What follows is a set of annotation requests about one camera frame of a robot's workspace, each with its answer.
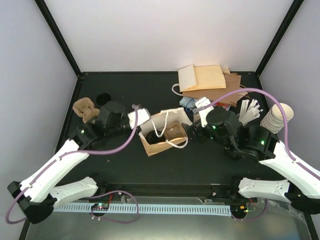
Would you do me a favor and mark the small circuit board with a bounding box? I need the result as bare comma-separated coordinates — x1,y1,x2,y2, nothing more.
91,203,110,211

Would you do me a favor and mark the brown pulp cup carrier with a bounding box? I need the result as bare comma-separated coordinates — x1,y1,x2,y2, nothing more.
72,97,100,123

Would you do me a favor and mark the tilted paper cup stack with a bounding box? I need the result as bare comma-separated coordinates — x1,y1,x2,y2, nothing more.
260,103,294,134

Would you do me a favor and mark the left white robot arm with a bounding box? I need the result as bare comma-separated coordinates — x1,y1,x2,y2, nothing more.
7,101,140,224

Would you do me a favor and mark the brown kraft paper bag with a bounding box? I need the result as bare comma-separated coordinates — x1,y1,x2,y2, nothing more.
182,73,250,107

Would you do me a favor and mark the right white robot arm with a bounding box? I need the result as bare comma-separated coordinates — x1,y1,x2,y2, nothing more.
187,106,320,215

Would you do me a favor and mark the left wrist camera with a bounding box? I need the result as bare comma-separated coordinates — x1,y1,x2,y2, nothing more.
127,108,151,130

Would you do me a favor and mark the black printed paper cup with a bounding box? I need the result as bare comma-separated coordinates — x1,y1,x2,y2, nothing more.
95,93,112,106

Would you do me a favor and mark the single black paper cup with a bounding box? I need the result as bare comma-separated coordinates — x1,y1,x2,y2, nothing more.
145,131,166,145

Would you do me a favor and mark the orange paper bag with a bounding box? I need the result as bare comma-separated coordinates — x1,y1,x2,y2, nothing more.
171,64,227,96
139,107,192,157

